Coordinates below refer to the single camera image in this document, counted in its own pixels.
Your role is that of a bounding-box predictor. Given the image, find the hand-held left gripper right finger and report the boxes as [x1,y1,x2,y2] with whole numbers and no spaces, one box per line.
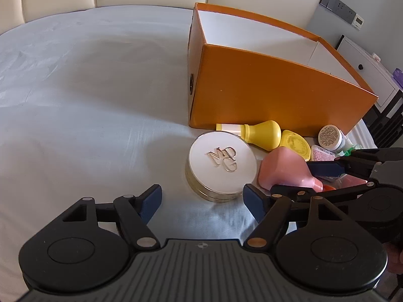
[243,184,347,249]

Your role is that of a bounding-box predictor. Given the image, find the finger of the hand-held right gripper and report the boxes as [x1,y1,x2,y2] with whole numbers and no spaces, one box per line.
[270,181,381,203]
[307,148,403,180]

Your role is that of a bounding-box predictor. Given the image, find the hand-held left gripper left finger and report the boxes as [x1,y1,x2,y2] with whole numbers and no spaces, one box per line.
[61,184,163,250]

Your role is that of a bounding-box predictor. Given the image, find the pink bottle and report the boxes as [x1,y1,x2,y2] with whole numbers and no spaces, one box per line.
[258,147,323,193]

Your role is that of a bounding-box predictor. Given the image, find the white round compact case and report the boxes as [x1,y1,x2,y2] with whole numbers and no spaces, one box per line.
[185,131,258,202]

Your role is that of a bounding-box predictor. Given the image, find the yellow bulb-shaped bottle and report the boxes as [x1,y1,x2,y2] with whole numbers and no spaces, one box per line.
[216,120,282,152]

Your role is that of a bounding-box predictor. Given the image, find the orange cardboard box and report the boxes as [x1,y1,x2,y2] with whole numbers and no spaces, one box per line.
[187,3,378,138]

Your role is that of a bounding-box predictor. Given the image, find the person's right hand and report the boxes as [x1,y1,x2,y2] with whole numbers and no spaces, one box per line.
[384,242,403,276]

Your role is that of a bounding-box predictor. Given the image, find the pink patterned packet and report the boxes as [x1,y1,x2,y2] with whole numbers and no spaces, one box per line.
[310,145,344,181]

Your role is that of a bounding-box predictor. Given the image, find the small green item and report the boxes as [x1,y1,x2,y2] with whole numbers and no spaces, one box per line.
[342,138,362,158]

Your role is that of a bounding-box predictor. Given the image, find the small jar with speckled lid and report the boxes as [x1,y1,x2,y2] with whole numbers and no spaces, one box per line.
[318,125,347,155]

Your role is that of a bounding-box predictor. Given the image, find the dark slatted rack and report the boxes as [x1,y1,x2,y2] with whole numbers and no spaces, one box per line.
[367,90,403,152]

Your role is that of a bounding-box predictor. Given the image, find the white bed sheet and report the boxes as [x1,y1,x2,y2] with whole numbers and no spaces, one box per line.
[0,5,378,249]

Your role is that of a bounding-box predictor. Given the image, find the white cabinet with black knob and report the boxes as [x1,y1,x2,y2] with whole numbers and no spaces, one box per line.
[335,34,403,109]

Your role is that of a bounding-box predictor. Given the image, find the grey wall switch panel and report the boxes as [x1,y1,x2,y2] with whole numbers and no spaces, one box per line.
[319,0,358,23]

